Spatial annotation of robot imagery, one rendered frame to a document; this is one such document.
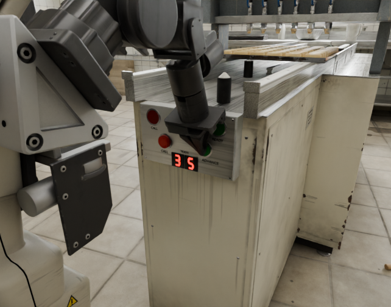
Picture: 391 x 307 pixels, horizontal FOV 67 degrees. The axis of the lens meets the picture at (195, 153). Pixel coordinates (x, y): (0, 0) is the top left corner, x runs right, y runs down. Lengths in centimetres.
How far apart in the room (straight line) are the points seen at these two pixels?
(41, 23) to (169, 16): 15
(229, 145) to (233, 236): 24
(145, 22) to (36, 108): 15
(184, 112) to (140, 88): 21
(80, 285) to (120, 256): 92
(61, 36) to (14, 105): 7
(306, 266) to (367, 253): 33
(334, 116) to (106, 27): 106
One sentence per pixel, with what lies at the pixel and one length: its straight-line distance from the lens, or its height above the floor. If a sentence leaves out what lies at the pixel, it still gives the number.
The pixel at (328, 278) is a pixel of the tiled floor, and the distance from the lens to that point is 151.
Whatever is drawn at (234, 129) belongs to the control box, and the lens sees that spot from 58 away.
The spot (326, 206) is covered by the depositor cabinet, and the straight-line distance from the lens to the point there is 143.
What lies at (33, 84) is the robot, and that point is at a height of 95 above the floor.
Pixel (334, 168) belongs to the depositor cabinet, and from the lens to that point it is 135.
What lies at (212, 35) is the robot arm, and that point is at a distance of 56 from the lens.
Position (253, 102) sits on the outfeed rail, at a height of 87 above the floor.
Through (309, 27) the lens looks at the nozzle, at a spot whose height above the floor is 100.
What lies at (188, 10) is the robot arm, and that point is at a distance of 47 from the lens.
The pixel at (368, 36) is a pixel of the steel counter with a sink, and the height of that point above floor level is 92.
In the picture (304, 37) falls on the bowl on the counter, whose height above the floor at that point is 91.
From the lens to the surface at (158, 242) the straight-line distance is 89.
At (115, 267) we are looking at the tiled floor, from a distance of 148.
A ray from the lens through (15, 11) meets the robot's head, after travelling 45.
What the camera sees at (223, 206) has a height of 61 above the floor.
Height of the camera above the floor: 99
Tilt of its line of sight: 23 degrees down
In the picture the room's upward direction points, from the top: straight up
